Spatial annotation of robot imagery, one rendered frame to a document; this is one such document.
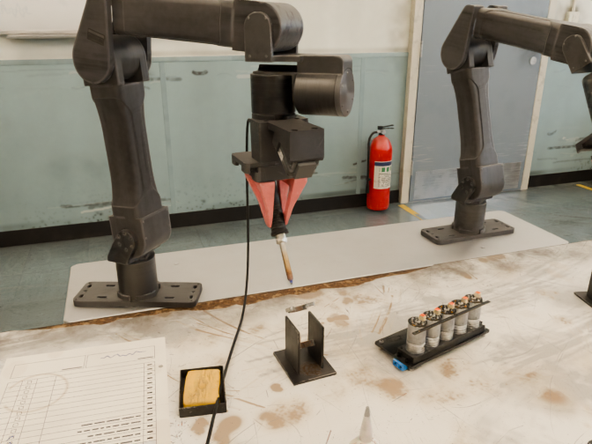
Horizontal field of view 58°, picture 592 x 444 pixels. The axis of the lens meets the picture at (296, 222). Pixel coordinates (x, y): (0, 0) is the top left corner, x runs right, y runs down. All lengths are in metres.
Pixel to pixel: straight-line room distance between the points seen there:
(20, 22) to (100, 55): 2.35
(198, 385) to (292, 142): 0.32
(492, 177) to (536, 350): 0.42
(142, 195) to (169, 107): 2.36
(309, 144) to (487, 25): 0.58
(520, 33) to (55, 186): 2.68
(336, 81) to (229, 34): 0.14
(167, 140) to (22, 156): 0.77
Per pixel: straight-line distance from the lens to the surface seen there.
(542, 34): 1.03
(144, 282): 0.89
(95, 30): 0.78
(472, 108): 1.13
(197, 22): 0.71
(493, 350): 0.81
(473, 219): 1.17
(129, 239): 0.84
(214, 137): 3.23
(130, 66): 0.81
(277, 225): 0.72
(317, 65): 0.65
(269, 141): 0.66
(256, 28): 0.65
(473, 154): 1.13
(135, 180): 0.82
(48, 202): 3.29
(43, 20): 3.11
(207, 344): 0.79
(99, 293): 0.94
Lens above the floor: 1.18
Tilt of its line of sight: 21 degrees down
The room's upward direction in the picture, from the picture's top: straight up
